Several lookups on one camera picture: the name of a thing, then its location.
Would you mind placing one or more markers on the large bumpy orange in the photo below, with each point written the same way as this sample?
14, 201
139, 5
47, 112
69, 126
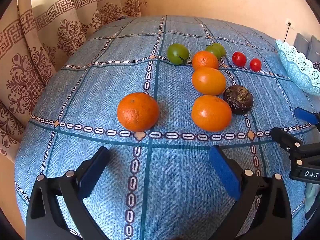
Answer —
138, 111

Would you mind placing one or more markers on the small bumpy orange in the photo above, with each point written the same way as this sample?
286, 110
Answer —
205, 60

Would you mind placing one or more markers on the grey cushion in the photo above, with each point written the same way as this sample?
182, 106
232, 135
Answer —
301, 43
315, 48

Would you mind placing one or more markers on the green tomato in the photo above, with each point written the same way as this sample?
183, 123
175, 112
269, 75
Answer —
217, 50
177, 53

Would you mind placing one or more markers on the white wall socket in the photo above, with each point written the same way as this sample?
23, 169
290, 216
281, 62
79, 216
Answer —
289, 22

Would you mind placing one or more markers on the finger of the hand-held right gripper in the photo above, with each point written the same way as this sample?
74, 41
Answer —
303, 114
283, 137

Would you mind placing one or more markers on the blue checked tablecloth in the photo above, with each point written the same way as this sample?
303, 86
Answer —
100, 92

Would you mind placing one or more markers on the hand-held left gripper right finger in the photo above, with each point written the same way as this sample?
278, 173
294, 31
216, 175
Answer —
225, 173

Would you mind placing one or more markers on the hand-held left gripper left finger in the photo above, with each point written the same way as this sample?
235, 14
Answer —
93, 173

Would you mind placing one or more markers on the light blue plastic basket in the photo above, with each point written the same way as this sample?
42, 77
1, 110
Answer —
298, 70

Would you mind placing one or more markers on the red cherry tomato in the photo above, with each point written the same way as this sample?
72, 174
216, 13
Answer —
255, 64
239, 59

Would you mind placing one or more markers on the smooth orange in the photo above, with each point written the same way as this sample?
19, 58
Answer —
208, 80
211, 113

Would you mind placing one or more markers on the dark wrinkled passion fruit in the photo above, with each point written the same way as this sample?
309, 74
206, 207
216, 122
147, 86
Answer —
238, 99

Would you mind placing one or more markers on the beige patterned curtain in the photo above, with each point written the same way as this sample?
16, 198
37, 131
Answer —
50, 42

